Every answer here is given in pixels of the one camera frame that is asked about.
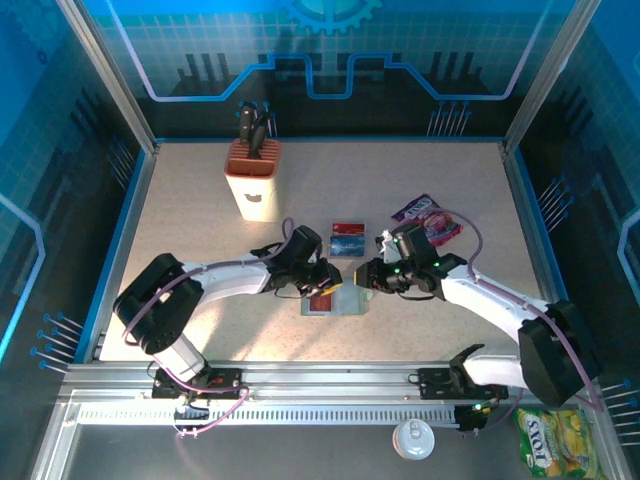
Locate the clear plastic card box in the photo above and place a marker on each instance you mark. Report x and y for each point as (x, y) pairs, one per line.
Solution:
(352, 305)

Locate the red credit card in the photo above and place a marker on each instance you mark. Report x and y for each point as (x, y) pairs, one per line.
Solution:
(349, 228)
(320, 306)

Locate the black controller board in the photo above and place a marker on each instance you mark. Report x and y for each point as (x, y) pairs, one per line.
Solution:
(472, 417)

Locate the blue credit card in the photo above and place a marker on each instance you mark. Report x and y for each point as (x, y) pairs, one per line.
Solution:
(347, 246)

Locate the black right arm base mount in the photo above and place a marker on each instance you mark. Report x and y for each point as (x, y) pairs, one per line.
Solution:
(432, 382)

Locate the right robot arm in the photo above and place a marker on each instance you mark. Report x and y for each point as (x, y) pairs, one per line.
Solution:
(500, 310)

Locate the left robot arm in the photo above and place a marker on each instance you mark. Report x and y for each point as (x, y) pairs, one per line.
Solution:
(230, 282)

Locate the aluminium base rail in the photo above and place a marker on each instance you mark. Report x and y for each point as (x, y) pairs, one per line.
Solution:
(325, 377)

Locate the aluminium frame post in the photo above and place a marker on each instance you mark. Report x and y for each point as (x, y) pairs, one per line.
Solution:
(108, 75)
(550, 75)

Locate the yellow candy bag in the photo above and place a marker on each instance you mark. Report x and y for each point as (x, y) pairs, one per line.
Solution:
(555, 440)

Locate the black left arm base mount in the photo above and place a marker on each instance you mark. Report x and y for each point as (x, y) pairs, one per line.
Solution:
(225, 382)

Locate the purple candy bag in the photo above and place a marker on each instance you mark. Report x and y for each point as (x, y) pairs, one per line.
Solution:
(440, 225)

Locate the cream knife block bear cutout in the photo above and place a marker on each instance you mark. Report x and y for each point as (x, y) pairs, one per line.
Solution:
(255, 200)

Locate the white tin can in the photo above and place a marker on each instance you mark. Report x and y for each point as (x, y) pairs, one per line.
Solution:
(413, 440)

